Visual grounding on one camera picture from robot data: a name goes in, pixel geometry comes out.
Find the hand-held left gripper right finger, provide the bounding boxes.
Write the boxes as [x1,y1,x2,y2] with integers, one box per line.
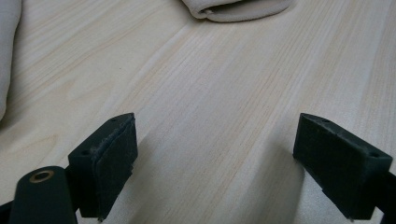
[292,112,394,222]

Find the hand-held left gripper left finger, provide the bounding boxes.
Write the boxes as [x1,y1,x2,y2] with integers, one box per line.
[66,112,139,222]

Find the beige fleece glove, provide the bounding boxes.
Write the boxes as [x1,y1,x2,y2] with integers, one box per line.
[181,0,294,23]

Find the beige cloth at left edge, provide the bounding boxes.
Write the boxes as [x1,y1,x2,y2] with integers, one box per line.
[0,0,23,123]

